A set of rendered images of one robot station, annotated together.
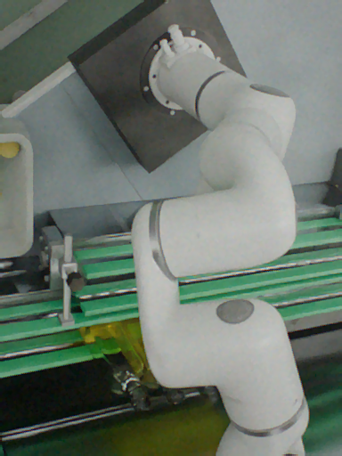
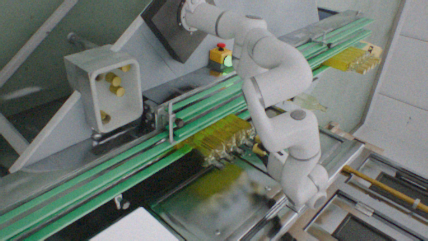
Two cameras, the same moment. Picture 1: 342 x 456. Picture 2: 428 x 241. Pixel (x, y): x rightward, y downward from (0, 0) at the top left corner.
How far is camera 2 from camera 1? 0.38 m
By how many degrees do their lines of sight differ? 20
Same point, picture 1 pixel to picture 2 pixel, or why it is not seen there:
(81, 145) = (149, 57)
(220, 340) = (298, 127)
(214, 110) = (228, 30)
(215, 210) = (282, 76)
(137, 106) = (176, 33)
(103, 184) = (160, 74)
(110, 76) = (165, 21)
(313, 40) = not seen: outside the picture
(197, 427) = (234, 170)
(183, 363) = (285, 141)
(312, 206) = not seen: hidden behind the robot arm
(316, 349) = not seen: hidden behind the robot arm
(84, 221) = (160, 94)
